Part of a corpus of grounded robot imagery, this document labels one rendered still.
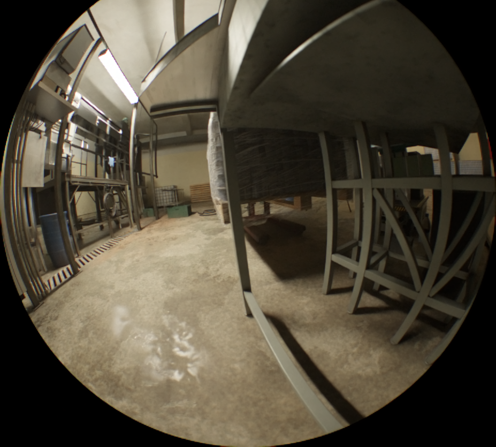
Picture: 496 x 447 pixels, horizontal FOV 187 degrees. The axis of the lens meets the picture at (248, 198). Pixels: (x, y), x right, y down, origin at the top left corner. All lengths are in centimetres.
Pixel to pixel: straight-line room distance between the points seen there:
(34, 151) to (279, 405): 236
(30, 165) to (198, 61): 184
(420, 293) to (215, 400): 68
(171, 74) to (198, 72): 11
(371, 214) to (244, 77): 53
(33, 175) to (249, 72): 201
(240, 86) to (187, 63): 33
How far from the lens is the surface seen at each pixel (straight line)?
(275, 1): 23
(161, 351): 78
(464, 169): 760
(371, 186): 55
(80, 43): 210
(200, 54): 60
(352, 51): 21
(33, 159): 207
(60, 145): 194
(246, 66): 30
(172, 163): 1028
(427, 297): 60
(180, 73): 67
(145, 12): 470
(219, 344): 72
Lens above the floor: 60
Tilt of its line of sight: 5 degrees down
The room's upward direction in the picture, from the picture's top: 6 degrees counter-clockwise
